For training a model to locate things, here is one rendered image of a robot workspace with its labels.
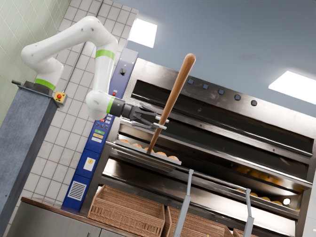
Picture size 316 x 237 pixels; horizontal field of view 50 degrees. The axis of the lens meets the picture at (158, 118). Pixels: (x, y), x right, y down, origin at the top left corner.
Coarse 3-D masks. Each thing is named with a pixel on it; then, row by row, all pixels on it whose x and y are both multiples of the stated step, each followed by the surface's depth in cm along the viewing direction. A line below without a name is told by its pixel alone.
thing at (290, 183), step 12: (132, 132) 306; (144, 132) 298; (168, 144) 306; (180, 144) 298; (204, 156) 305; (216, 156) 297; (240, 168) 305; (252, 168) 297; (264, 180) 313; (276, 180) 304; (288, 180) 296
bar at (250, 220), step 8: (112, 144) 268; (136, 152) 268; (160, 160) 268; (184, 168) 268; (208, 176) 268; (232, 184) 268; (248, 192) 266; (184, 200) 240; (248, 200) 258; (184, 208) 238; (248, 208) 251; (184, 216) 237; (248, 216) 243; (176, 224) 239; (248, 224) 239; (176, 232) 234; (248, 232) 238
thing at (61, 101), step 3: (57, 93) 306; (60, 93) 306; (63, 93) 306; (54, 96) 305; (63, 96) 305; (66, 96) 309; (57, 99) 304; (60, 99) 305; (63, 99) 305; (66, 99) 312; (57, 102) 305; (60, 102) 304; (63, 102) 306
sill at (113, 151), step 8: (112, 152) 304; (120, 152) 304; (136, 160) 304; (144, 160) 304; (160, 168) 304; (168, 168) 304; (184, 176) 304; (192, 176) 304; (208, 184) 304; (216, 184) 304; (232, 192) 304; (240, 192) 304; (256, 200) 304; (264, 200) 304; (280, 208) 304; (288, 208) 304
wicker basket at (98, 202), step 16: (112, 192) 290; (96, 208) 243; (112, 208) 244; (128, 208) 245; (144, 208) 289; (160, 208) 291; (112, 224) 241; (128, 224) 242; (144, 224) 243; (160, 224) 244
